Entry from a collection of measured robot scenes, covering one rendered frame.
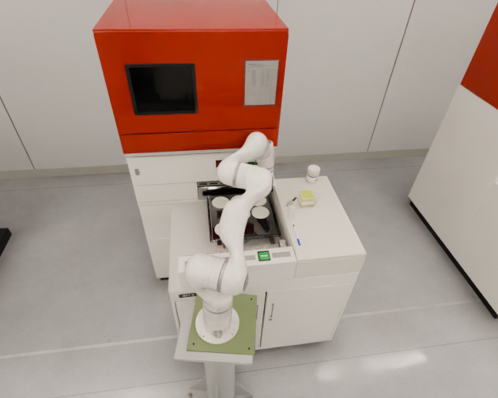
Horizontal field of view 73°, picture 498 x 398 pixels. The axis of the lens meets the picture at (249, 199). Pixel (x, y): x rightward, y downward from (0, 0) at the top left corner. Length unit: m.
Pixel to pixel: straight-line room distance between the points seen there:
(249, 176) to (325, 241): 0.62
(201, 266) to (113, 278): 1.72
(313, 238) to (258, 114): 0.68
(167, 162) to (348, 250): 1.06
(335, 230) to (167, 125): 1.00
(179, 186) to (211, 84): 0.67
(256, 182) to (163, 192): 0.90
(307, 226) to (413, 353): 1.28
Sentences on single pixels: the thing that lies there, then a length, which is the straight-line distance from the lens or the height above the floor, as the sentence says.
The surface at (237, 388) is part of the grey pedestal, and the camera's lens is 2.21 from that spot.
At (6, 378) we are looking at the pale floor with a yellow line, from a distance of 2.74.
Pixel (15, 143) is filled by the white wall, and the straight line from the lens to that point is 3.96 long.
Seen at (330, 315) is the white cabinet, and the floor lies 0.41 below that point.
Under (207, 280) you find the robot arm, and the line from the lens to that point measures 1.22.
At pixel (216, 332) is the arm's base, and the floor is 0.87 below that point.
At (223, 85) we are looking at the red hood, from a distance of 1.65.
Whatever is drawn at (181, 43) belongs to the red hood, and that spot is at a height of 1.76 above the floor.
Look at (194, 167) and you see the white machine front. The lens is 1.93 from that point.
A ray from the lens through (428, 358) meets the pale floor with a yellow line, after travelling 2.73.
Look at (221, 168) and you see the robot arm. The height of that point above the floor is 1.44.
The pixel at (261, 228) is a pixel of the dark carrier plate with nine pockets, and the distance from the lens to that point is 1.82.
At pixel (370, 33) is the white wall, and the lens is 3.53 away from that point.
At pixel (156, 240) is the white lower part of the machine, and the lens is 2.35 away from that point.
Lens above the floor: 2.21
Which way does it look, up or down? 41 degrees down
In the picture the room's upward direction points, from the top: 3 degrees clockwise
